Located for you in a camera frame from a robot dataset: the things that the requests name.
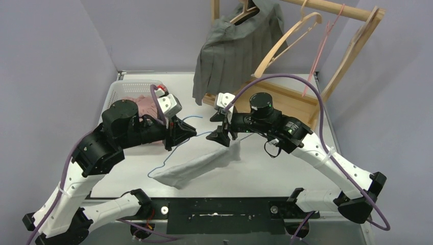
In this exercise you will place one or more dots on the blue wire hanger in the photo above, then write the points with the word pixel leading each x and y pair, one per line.
pixel 182 143

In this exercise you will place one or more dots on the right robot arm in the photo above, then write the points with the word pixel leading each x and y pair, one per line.
pixel 357 189

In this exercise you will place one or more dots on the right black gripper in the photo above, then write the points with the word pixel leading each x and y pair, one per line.
pixel 219 117

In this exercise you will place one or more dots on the wooden hanger rack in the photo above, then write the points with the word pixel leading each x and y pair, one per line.
pixel 292 102

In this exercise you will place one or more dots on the pink wire hanger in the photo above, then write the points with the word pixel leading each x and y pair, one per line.
pixel 328 29

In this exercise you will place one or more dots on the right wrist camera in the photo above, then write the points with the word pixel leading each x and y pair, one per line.
pixel 224 101

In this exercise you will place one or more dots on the white garment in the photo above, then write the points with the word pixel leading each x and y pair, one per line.
pixel 179 176

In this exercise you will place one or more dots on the white plastic basket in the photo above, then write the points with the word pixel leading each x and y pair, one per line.
pixel 128 88

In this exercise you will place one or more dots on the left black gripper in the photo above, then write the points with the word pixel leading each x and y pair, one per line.
pixel 170 132

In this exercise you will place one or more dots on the wooden hanger at rack end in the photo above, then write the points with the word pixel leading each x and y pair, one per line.
pixel 355 46

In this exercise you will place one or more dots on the grey pleated skirt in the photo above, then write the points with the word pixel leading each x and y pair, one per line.
pixel 233 52

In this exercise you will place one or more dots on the pink garment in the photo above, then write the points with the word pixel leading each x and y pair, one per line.
pixel 147 114

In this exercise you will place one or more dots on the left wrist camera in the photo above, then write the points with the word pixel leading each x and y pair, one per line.
pixel 168 103

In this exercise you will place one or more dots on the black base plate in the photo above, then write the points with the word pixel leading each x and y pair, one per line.
pixel 223 215

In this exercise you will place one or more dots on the wooden hanger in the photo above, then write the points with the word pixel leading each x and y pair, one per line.
pixel 289 39
pixel 355 46
pixel 248 9

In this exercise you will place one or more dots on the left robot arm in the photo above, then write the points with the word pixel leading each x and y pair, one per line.
pixel 63 219

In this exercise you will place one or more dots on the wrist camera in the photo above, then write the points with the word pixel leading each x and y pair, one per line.
pixel 224 101
pixel 168 103

